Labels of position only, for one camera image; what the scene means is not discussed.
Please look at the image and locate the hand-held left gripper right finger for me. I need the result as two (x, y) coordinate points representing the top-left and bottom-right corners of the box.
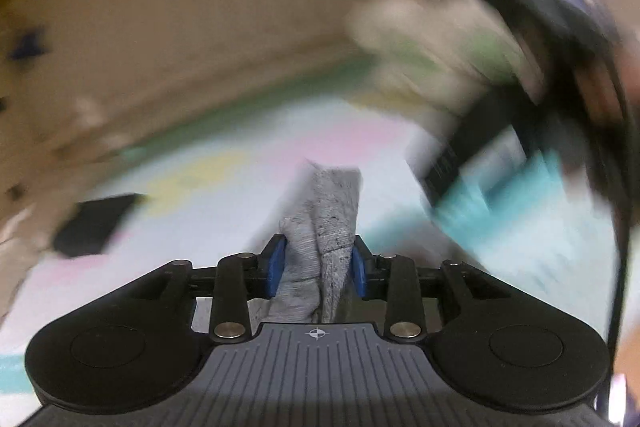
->
(350, 234), (482, 341)

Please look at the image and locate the grey knitted sock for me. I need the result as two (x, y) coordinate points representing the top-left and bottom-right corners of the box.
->
(248, 161), (364, 324)

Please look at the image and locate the wooden bed frame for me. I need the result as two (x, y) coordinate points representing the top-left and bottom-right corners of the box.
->
(0, 0), (401, 188)

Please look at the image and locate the folded cream leaf-print quilt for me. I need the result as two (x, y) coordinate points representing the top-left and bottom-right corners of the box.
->
(347, 0), (551, 142)

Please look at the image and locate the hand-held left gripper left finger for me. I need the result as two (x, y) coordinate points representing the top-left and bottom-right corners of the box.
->
(150, 234), (289, 341)

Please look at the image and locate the black folded cloth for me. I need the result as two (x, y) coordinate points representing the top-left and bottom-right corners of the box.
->
(51, 193), (149, 259)

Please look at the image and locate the black cable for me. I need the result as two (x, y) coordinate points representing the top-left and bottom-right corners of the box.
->
(597, 52), (633, 413)

